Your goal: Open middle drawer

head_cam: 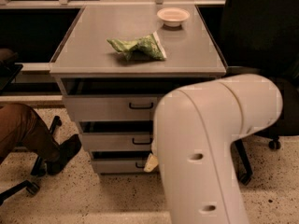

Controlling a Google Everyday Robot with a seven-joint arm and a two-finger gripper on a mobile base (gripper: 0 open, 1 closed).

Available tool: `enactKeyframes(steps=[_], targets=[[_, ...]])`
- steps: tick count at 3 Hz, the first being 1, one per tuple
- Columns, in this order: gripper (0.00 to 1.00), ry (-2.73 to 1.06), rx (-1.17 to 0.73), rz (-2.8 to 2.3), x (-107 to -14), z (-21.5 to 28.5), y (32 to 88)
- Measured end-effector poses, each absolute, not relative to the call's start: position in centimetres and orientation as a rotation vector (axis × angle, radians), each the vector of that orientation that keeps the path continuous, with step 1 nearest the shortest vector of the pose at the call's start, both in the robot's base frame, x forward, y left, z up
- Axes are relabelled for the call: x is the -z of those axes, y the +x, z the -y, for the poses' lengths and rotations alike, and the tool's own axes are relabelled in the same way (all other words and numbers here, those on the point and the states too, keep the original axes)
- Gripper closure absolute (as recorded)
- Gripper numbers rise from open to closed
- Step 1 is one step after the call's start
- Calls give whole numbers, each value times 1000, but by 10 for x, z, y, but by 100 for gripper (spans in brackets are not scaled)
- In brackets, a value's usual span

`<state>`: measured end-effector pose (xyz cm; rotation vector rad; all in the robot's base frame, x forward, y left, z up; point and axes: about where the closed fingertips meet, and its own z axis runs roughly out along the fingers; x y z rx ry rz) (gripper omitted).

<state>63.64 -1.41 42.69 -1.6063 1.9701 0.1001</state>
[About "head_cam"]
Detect dark desk edge left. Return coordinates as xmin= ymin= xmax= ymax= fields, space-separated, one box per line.
xmin=0 ymin=49 xmax=23 ymax=92

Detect grey bottom drawer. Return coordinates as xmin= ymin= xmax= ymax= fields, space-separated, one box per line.
xmin=92 ymin=151 xmax=150 ymax=175

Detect grey drawer cabinet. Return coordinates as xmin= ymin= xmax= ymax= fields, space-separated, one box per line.
xmin=50 ymin=4 xmax=226 ymax=175

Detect white bowl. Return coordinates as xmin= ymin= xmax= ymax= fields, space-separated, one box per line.
xmin=157 ymin=7 xmax=190 ymax=27

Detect black chair base left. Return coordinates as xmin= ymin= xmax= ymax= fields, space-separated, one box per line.
xmin=0 ymin=116 xmax=62 ymax=205

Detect black shoe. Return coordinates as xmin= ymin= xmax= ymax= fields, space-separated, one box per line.
xmin=46 ymin=134 xmax=81 ymax=175

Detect green chip bag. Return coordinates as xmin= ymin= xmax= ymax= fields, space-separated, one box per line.
xmin=107 ymin=32 xmax=167 ymax=61

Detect black office chair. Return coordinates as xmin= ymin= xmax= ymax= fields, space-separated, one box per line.
xmin=218 ymin=0 xmax=299 ymax=186

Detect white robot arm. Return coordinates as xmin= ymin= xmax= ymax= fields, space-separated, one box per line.
xmin=152 ymin=74 xmax=283 ymax=224

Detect person leg brown trousers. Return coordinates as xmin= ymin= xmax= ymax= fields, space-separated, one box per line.
xmin=0 ymin=104 xmax=60 ymax=163

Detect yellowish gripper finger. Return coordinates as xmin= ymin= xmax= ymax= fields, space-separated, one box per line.
xmin=144 ymin=154 xmax=158 ymax=173

